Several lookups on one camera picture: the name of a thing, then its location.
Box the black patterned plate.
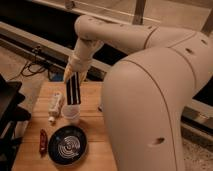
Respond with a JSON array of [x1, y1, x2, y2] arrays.
[[48, 125, 87, 165]]

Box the black chair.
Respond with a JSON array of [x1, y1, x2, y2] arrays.
[[0, 74, 31, 171]]

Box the red pocket knife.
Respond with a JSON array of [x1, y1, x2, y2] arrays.
[[39, 129, 48, 155]]

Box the black white striped eraser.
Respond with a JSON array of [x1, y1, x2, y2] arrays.
[[66, 72, 81, 105]]

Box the black floor cables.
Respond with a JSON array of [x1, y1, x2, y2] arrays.
[[19, 46, 54, 78]]

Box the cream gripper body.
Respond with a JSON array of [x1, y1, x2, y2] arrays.
[[68, 38, 104, 72]]

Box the wooden beam rail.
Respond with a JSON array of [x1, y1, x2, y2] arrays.
[[0, 21, 113, 81]]

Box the white tube bottle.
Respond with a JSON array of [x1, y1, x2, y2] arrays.
[[48, 92, 64, 124]]

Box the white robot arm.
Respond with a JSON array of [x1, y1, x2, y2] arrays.
[[64, 15, 213, 171]]

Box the white ceramic cup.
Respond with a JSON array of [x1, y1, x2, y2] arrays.
[[61, 105, 80, 124]]

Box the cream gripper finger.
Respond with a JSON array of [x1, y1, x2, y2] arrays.
[[63, 65, 73, 83], [79, 71, 87, 84]]

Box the blue floor object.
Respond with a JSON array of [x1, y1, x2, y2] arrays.
[[50, 74, 63, 82]]

